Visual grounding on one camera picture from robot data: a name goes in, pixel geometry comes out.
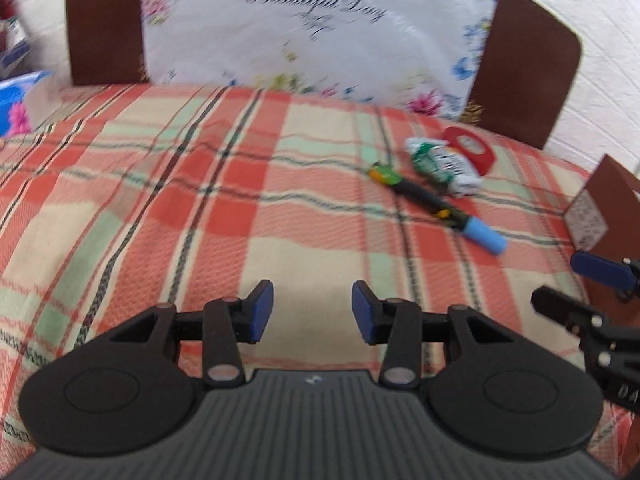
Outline floral plastic-wrapped pillow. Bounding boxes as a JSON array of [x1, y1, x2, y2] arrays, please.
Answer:
[[141, 0, 498, 119]]

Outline blue tissue pack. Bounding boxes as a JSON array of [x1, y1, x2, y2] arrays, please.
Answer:
[[1, 70, 61, 138]]

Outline brown cardboard shoe box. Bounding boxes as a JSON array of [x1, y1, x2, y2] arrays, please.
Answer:
[[563, 155, 639, 326]]

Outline red tape roll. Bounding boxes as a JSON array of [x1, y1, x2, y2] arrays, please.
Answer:
[[442, 126, 496, 177]]

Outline plaid bed blanket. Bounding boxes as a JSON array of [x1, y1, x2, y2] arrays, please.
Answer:
[[0, 81, 637, 470]]

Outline cluttered items at bedside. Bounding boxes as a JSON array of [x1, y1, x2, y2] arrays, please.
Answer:
[[1, 0, 30, 80]]

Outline green white toothpaste tube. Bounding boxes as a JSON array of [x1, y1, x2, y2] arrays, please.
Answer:
[[405, 136, 483, 196]]

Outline marker pen with blue cap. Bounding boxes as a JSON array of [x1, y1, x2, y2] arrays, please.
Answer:
[[367, 162, 508, 256]]

